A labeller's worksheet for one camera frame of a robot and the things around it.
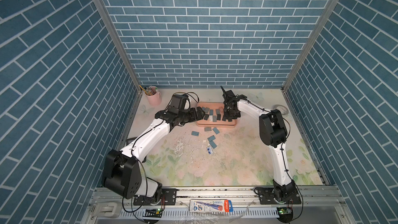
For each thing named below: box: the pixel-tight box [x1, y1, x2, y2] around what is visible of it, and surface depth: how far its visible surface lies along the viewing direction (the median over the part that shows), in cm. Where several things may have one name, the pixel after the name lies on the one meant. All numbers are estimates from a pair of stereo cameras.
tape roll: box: [273, 104, 289, 115], surface depth 109 cm
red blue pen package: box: [189, 199, 234, 213], surface depth 72 cm
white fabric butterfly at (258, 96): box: [248, 92, 265, 101], surface depth 122 cm
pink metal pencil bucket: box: [145, 86, 163, 107], surface depth 107 cm
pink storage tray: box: [196, 101, 238, 127], surface depth 104 cm
